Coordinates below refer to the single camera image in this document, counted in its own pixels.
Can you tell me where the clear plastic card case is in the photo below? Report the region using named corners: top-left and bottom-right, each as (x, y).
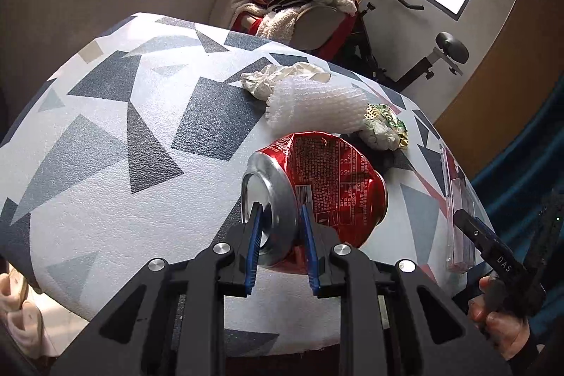
top-left (441, 146), bottom-right (475, 274)

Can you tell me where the crushed red soda can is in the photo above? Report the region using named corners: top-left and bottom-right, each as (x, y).
top-left (241, 132), bottom-right (388, 274)

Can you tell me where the white plastic wrap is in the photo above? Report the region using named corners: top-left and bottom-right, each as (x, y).
top-left (358, 118), bottom-right (405, 151)

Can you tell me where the gold foil wrapper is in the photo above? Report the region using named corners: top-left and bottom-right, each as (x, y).
top-left (358, 104), bottom-right (409, 151)

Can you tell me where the white foam fruit net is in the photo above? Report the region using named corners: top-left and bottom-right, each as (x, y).
top-left (266, 77), bottom-right (368, 135)

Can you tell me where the white tissue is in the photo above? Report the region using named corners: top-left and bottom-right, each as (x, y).
top-left (241, 62), bottom-right (332, 101)

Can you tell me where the black round lid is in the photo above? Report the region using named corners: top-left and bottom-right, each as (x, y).
top-left (340, 132), bottom-right (414, 177)

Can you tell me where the person's right hand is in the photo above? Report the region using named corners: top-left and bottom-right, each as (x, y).
top-left (467, 276), bottom-right (531, 361)

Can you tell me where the blue curtain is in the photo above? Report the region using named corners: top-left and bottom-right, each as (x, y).
top-left (472, 80), bottom-right (564, 260)

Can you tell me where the white fuzzy slipper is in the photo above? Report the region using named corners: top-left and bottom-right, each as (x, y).
top-left (0, 268), bottom-right (58, 360)

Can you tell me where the wooden wardrobe panel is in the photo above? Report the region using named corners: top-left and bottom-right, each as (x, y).
top-left (435, 0), bottom-right (563, 178)

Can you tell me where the geometric patterned table cover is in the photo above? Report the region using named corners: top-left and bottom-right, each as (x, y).
top-left (1, 13), bottom-right (470, 357)

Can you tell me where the black exercise bike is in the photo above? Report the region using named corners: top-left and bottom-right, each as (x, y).
top-left (351, 0), bottom-right (470, 93)

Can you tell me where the grey chair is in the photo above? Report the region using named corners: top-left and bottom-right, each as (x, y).
top-left (209, 0), bottom-right (361, 60)

